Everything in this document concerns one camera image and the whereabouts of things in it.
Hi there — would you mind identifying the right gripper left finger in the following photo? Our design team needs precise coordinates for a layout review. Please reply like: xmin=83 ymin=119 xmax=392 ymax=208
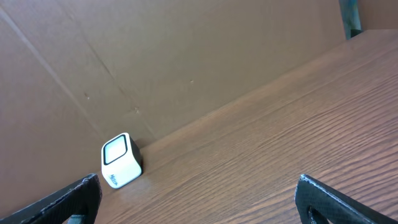
xmin=1 ymin=174 xmax=102 ymax=224

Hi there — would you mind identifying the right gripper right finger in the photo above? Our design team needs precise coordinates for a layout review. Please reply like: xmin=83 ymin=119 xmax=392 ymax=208
xmin=294 ymin=174 xmax=397 ymax=224

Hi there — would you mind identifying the white barcode scanner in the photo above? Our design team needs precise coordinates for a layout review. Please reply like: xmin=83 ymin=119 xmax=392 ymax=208
xmin=101 ymin=133 xmax=144 ymax=189

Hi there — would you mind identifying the teal post behind table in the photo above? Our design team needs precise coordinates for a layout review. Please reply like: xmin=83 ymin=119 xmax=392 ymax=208
xmin=339 ymin=0 xmax=363 ymax=40

